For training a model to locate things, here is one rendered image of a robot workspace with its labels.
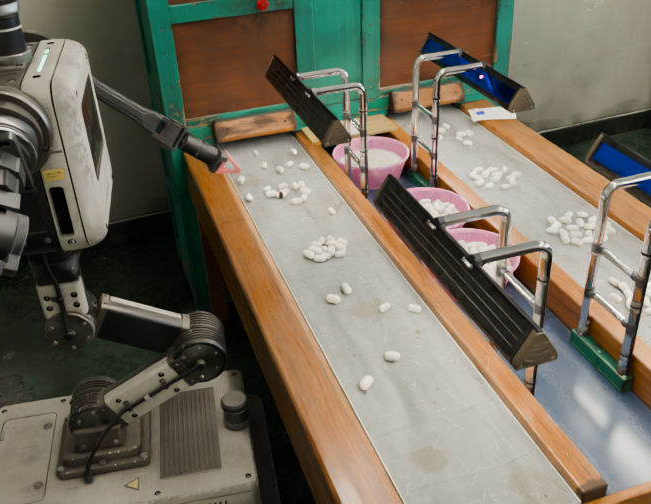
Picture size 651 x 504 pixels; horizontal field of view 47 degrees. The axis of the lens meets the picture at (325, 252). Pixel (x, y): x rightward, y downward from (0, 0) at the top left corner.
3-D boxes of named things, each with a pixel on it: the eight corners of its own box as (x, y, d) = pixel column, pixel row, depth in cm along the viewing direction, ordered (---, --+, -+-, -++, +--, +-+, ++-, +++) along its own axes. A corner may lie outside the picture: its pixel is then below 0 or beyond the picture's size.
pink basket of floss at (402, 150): (389, 199, 252) (389, 174, 247) (319, 185, 263) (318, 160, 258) (420, 167, 271) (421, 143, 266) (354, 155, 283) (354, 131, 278)
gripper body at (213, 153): (220, 144, 233) (200, 133, 229) (227, 157, 224) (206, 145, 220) (209, 161, 234) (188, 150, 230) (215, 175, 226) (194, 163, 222)
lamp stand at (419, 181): (431, 204, 248) (436, 71, 224) (407, 179, 264) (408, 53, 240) (483, 193, 252) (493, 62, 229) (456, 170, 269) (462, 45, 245)
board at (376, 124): (313, 145, 270) (312, 142, 269) (300, 130, 282) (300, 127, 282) (398, 130, 278) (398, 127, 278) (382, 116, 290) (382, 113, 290)
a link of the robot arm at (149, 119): (29, 72, 209) (48, 38, 208) (33, 73, 214) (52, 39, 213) (167, 153, 219) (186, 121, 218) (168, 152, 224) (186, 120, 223)
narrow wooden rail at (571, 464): (575, 533, 141) (583, 492, 135) (295, 158, 288) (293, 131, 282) (600, 524, 142) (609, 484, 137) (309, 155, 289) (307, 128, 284)
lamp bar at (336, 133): (324, 147, 201) (323, 122, 197) (264, 77, 252) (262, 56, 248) (352, 142, 203) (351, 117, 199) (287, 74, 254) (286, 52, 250)
